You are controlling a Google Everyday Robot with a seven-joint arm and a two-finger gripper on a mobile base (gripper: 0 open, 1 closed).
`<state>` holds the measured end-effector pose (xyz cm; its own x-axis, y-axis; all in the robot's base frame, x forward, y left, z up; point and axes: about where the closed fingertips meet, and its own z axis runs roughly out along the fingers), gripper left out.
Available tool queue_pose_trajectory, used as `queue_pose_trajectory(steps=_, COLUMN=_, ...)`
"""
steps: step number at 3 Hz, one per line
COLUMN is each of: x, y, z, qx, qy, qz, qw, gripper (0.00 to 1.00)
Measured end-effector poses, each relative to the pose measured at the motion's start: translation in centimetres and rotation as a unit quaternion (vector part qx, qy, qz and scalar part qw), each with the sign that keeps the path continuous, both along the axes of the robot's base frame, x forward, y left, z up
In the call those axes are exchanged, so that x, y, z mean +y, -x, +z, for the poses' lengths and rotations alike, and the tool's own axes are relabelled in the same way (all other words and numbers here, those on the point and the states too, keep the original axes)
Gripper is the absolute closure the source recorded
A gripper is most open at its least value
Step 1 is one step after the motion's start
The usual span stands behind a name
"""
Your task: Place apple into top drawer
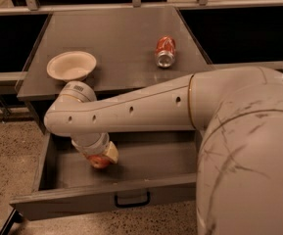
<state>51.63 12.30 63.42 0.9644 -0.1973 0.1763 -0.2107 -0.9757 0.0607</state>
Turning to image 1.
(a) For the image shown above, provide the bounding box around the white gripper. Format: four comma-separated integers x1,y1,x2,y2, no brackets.
71,133,118,164

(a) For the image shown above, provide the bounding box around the white paper bowl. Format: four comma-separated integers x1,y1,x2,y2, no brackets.
47,51,97,82

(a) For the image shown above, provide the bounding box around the red soda can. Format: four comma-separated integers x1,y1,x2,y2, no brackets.
155,35,175,69

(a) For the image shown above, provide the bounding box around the black drawer handle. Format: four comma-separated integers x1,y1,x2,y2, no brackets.
114,191,151,209

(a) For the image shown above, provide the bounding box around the grey cabinet with top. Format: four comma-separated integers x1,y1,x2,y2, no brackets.
18,7,211,129

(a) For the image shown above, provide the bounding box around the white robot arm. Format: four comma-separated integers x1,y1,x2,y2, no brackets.
44,67,283,235

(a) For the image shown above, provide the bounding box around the open grey top drawer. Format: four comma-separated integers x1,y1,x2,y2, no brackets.
10,131,204,220

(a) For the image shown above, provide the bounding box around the red apple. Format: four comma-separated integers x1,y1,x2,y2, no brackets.
88,156,111,169

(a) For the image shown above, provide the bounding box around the black cabinet leg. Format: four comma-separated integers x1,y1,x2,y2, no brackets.
0,209,24,235

